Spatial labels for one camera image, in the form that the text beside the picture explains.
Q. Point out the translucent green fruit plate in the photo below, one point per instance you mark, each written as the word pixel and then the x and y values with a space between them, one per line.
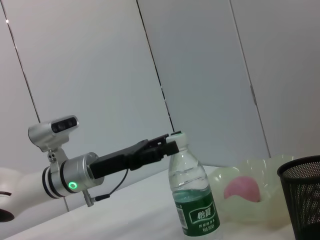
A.
pixel 250 212

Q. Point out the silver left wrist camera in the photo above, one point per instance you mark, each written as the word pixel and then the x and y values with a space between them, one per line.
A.
pixel 52 132

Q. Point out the black mesh pen holder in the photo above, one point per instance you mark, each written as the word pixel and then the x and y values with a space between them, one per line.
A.
pixel 305 195

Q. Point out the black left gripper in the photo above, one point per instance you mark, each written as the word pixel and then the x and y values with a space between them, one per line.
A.
pixel 112 162

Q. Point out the clear green-label water bottle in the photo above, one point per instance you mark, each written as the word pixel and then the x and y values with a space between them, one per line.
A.
pixel 195 200

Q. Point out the pink peach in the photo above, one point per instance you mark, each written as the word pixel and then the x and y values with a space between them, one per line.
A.
pixel 242 188

